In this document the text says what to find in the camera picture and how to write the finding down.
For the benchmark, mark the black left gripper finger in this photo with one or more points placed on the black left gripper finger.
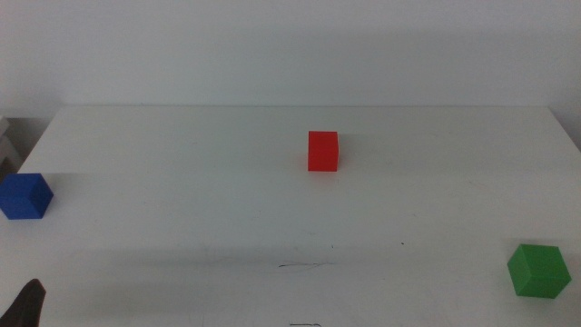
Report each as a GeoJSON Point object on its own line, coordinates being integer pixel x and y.
{"type": "Point", "coordinates": [25, 306]}

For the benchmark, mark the blue cube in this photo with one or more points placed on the blue cube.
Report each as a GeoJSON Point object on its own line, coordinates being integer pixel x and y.
{"type": "Point", "coordinates": [20, 197]}

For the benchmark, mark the red cube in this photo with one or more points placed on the red cube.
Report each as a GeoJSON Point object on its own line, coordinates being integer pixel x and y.
{"type": "Point", "coordinates": [322, 152]}

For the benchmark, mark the green cube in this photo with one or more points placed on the green cube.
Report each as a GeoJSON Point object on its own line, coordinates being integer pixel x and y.
{"type": "Point", "coordinates": [538, 272]}

